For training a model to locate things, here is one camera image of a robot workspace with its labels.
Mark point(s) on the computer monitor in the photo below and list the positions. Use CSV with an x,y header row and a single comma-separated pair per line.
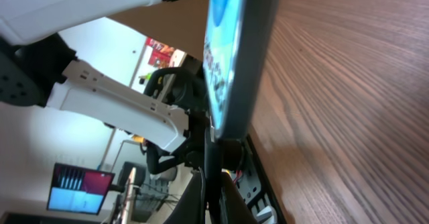
x,y
78,190

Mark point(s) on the blue Galaxy smartphone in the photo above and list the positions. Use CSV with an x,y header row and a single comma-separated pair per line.
x,y
235,45

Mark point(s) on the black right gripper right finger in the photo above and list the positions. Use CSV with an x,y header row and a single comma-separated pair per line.
x,y
233,208

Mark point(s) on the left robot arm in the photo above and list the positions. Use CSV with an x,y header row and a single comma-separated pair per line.
x,y
38,68

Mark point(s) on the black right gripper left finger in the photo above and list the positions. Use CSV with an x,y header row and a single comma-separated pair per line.
x,y
191,206

